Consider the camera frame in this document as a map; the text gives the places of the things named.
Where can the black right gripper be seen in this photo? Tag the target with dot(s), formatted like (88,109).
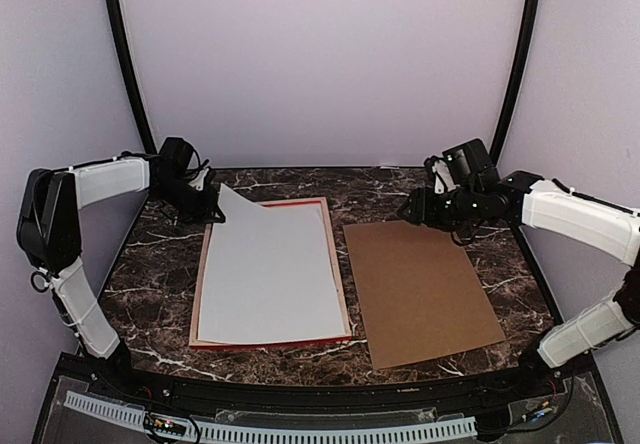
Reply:
(423,210)

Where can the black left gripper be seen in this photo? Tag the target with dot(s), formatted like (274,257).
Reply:
(203,213)

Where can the brown cardboard backing board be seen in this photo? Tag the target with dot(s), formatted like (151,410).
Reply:
(419,295)

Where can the red forest photo print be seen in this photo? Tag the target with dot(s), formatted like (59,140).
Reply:
(270,274)

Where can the red wooden picture frame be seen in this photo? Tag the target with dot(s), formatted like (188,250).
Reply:
(335,264)

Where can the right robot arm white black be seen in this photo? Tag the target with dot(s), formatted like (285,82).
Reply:
(612,229)

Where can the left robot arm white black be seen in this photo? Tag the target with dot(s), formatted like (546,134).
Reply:
(48,228)

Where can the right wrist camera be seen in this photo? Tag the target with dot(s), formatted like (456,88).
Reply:
(439,176)

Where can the right black corner post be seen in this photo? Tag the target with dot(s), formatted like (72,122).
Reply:
(521,52)

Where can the black corner post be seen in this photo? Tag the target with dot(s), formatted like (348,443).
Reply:
(128,73)
(521,52)

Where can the left black corner post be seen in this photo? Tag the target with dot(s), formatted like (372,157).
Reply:
(128,73)

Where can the black front rail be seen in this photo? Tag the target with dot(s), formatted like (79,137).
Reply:
(486,393)

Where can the white slotted cable duct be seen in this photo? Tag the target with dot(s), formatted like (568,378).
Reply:
(184,430)

